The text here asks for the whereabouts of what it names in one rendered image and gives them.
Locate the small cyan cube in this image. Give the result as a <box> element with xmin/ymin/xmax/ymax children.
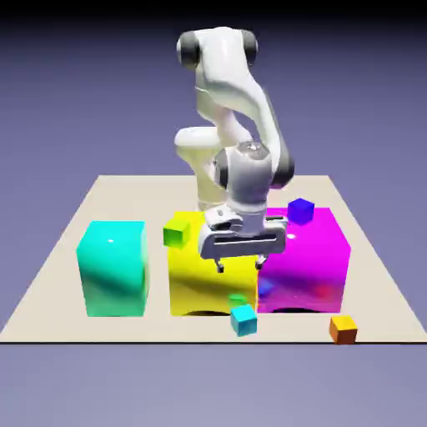
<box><xmin>229</xmin><ymin>304</ymin><xmax>259</xmax><ymax>338</ymax></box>

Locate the large yellow box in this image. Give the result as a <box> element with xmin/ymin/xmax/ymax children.
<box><xmin>166</xmin><ymin>210</ymin><xmax>259</xmax><ymax>317</ymax></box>

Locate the large cyan box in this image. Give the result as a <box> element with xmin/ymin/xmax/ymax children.
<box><xmin>75</xmin><ymin>219</ymin><xmax>150</xmax><ymax>318</ymax></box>

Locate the large magenta box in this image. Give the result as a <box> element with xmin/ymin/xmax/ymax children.
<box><xmin>257</xmin><ymin>206</ymin><xmax>352</xmax><ymax>314</ymax></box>

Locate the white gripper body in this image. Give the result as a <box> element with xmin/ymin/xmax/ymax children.
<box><xmin>198</xmin><ymin>220</ymin><xmax>289</xmax><ymax>261</ymax></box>

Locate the small orange cube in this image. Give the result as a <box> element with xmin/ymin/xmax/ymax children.
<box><xmin>329</xmin><ymin>314</ymin><xmax>359</xmax><ymax>345</ymax></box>

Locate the small blue cube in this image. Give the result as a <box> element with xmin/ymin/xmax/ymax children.
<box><xmin>286</xmin><ymin>197</ymin><xmax>316</xmax><ymax>227</ymax></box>

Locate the small green cube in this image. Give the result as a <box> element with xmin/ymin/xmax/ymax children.
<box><xmin>162</xmin><ymin>218</ymin><xmax>192</xmax><ymax>250</ymax></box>

